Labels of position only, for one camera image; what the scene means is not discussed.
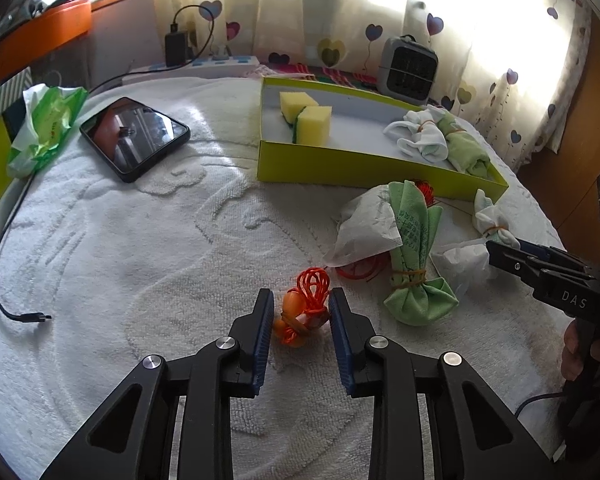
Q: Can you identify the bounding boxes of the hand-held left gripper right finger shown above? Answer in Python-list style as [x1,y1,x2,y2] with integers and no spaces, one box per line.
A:
[328,287,551,480]

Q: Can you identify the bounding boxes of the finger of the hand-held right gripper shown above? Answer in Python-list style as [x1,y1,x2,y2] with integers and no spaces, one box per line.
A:
[517,239,597,281]
[486,240,545,290]

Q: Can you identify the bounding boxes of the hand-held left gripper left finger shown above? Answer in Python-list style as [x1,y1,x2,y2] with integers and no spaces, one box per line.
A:
[40,288,276,480]

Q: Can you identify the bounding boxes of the white cloth bundle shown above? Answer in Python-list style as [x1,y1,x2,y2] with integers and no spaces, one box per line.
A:
[430,189,516,297]

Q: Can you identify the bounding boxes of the orange corded earplugs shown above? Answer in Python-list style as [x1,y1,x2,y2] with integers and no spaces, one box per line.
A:
[272,268,333,347]

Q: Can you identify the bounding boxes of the printed green cloth bundle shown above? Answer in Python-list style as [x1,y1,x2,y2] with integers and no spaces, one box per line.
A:
[382,180,460,326]

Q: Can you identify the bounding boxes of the white paper sachet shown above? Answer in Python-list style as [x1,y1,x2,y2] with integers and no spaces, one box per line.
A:
[325,184,405,268]

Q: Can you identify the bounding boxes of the white sachet with red string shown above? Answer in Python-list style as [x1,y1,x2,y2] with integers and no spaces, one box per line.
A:
[335,180,438,281]

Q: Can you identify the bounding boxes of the light green towel roll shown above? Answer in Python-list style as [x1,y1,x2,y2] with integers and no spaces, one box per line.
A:
[440,111,492,178]

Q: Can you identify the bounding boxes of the white sock bundle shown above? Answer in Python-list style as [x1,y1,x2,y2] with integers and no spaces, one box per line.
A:
[384,106,450,163]

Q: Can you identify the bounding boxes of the shallow lime green box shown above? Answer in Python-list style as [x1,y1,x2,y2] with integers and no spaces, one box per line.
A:
[256,76,510,202]

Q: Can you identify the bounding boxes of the yellow sponge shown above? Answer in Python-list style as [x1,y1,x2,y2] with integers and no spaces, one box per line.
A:
[292,105,333,147]
[279,91,321,123]

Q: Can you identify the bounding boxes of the person's right hand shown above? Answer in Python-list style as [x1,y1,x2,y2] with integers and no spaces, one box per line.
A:
[560,318,600,382]

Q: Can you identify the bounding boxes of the small grey heater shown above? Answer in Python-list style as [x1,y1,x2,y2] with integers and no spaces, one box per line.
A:
[377,35,439,106]

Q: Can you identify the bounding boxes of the heart print curtain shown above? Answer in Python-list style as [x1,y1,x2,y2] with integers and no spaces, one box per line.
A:
[152,0,593,176]

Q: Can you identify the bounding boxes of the black smartphone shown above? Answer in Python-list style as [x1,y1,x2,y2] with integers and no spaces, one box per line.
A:
[79,96,191,183]

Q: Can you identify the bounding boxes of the plaid cloth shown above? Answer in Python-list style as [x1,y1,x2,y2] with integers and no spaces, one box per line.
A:
[240,62,381,92]

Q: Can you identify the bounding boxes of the white power strip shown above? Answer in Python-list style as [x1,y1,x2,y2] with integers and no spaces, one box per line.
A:
[122,55,261,86]

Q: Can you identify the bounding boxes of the black charger adapter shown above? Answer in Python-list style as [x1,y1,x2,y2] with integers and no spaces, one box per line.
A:
[165,22,188,67]

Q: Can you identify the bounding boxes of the green tissue packet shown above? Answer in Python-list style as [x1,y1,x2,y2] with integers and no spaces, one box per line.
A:
[7,83,88,178]

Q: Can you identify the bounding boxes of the orange shelf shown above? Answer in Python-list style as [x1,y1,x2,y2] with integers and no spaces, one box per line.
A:
[0,0,93,86]

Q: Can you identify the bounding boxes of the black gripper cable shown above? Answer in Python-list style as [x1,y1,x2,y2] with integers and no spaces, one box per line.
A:
[515,392,568,417]

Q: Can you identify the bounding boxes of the black charging cable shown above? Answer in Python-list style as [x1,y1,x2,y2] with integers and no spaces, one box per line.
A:
[0,4,216,325]

